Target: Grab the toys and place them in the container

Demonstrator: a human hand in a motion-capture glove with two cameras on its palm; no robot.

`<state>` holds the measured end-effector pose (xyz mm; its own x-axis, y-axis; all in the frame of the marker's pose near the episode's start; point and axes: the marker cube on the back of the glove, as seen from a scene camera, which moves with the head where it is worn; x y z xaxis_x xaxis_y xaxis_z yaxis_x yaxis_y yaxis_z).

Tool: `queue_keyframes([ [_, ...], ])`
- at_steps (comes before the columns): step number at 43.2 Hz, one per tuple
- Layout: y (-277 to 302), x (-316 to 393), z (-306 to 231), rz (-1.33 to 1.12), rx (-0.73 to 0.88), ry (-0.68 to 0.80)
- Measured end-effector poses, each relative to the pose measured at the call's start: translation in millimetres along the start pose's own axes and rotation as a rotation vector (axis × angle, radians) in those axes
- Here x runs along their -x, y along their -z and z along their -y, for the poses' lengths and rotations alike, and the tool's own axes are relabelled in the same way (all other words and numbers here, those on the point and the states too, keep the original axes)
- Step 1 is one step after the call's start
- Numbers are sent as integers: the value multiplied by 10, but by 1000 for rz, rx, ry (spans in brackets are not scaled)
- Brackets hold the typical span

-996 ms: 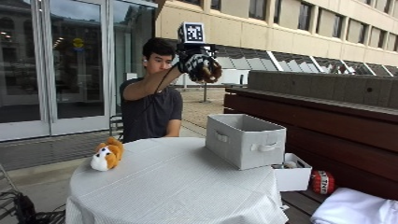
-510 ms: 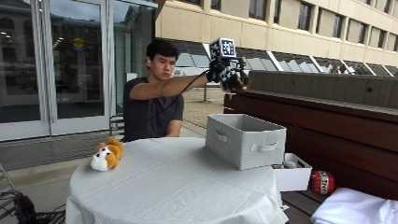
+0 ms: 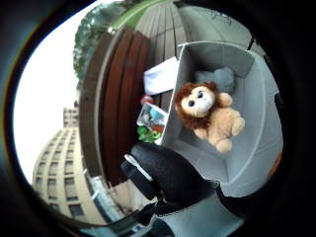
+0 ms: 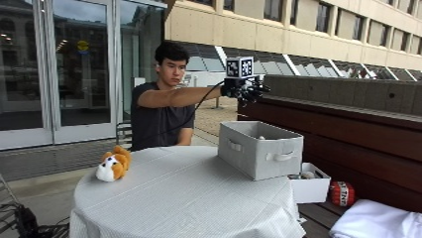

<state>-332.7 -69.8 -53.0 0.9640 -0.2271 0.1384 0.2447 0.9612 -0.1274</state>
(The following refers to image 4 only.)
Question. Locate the white marker cube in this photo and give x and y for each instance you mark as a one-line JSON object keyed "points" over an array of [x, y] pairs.
{"points": [[239, 67]]}

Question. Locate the grey fabric storage box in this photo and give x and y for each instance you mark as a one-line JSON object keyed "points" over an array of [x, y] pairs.
{"points": [[258, 150]]}

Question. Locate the the person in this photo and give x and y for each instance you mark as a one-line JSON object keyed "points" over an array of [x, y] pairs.
{"points": [[162, 99]]}

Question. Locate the dark wooden bench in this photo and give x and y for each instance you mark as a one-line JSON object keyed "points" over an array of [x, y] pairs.
{"points": [[351, 142]]}

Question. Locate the white plastic box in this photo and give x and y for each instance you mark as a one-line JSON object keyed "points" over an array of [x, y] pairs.
{"points": [[309, 185]]}

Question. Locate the black metal chair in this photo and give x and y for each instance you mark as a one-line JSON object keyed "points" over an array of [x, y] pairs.
{"points": [[123, 134]]}

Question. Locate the white striped tablecloth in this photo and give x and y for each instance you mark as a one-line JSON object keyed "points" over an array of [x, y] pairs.
{"points": [[183, 195]]}

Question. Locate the red cylindrical plush toy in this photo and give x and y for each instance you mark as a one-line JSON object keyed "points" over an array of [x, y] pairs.
{"points": [[342, 193]]}

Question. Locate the orange white plush toy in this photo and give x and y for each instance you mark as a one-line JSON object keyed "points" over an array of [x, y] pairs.
{"points": [[113, 164]]}

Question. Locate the glass door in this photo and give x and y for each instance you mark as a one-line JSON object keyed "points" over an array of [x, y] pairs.
{"points": [[81, 66]]}

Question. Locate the white cloth bundle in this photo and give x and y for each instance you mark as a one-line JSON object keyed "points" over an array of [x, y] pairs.
{"points": [[378, 220]]}

